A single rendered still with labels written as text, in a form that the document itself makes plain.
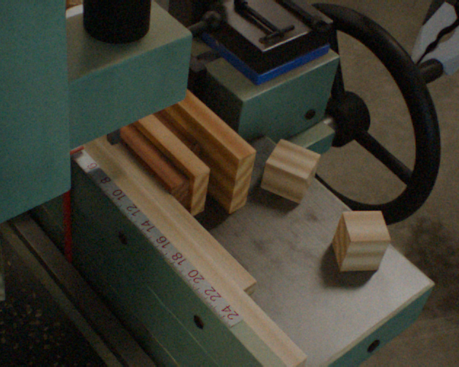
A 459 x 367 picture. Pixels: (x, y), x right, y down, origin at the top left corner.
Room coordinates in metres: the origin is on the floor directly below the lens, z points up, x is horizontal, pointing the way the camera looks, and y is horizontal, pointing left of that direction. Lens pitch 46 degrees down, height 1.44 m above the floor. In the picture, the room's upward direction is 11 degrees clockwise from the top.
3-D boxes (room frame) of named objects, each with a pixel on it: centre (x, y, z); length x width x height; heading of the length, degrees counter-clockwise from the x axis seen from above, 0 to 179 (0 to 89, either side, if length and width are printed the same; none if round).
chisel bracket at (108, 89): (0.48, 0.13, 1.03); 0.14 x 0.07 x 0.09; 138
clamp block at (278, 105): (0.66, 0.01, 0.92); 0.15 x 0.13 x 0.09; 48
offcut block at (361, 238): (0.46, -0.12, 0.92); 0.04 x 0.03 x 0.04; 105
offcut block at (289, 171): (0.53, -0.05, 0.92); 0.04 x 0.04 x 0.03; 73
